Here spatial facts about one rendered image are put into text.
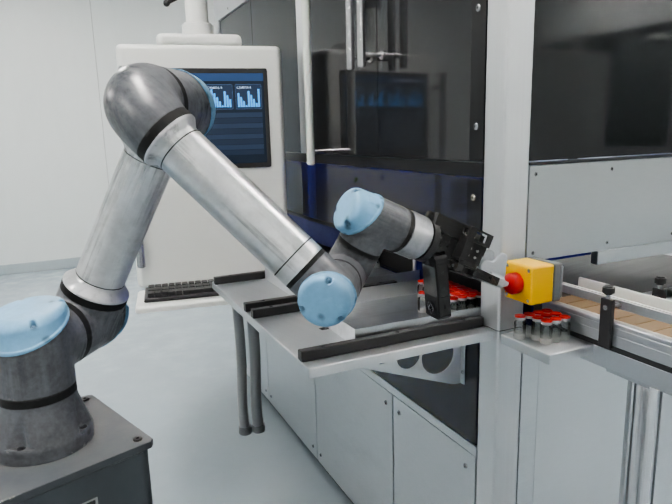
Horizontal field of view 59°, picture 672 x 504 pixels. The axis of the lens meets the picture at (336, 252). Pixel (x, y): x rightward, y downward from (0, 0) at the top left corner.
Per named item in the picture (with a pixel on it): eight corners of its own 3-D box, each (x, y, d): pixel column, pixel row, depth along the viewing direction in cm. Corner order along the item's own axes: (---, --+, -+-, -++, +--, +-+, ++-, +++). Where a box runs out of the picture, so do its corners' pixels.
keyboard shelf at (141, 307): (274, 279, 206) (274, 272, 205) (290, 300, 180) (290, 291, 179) (139, 292, 194) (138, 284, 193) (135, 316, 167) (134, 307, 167)
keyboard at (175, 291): (272, 279, 195) (272, 272, 194) (280, 289, 181) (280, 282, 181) (145, 291, 184) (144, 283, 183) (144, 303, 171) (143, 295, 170)
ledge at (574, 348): (553, 331, 122) (553, 322, 122) (605, 351, 110) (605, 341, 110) (500, 342, 116) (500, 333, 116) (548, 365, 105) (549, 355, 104)
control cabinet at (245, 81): (280, 264, 220) (270, 42, 204) (291, 275, 201) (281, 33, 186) (138, 276, 206) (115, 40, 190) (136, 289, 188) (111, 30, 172)
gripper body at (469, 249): (498, 237, 100) (445, 213, 95) (479, 285, 100) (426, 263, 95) (469, 231, 107) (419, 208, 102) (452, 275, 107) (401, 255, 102)
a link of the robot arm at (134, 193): (14, 347, 102) (128, 47, 88) (67, 319, 116) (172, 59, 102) (74, 381, 101) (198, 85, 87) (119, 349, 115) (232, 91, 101)
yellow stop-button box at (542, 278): (532, 291, 116) (534, 255, 114) (560, 300, 109) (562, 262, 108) (502, 297, 113) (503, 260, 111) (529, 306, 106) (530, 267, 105)
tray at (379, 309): (431, 291, 147) (431, 277, 147) (500, 319, 124) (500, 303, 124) (304, 311, 134) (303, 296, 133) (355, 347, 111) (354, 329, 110)
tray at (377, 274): (372, 264, 179) (372, 253, 178) (419, 283, 156) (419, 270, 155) (265, 278, 165) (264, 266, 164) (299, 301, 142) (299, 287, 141)
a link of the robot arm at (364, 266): (298, 301, 91) (330, 240, 88) (313, 282, 102) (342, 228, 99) (342, 326, 91) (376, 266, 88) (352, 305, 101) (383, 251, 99)
